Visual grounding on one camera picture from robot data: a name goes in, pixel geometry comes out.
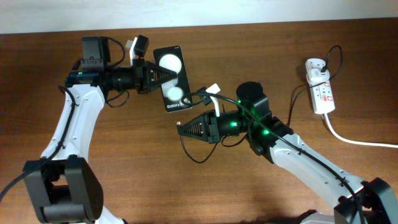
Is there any black smartphone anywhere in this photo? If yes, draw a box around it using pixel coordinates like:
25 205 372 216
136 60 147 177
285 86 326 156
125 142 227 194
153 45 192 113

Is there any black charging cable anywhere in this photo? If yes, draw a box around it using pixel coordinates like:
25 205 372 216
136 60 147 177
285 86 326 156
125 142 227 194
176 45 344 164

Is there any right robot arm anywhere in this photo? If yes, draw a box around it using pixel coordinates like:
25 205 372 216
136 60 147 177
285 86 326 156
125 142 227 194
177 82 397 223

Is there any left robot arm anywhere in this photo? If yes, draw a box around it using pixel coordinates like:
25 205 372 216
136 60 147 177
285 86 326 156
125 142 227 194
23 35 177 223

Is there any white USB charger plug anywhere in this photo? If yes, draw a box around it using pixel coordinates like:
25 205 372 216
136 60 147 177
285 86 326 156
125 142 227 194
307 68 330 85

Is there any white power strip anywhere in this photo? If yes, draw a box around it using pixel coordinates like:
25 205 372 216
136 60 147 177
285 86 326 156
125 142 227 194
305 58 335 114

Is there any white power strip cord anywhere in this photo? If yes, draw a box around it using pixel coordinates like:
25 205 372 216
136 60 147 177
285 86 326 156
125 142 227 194
322 113 398 149

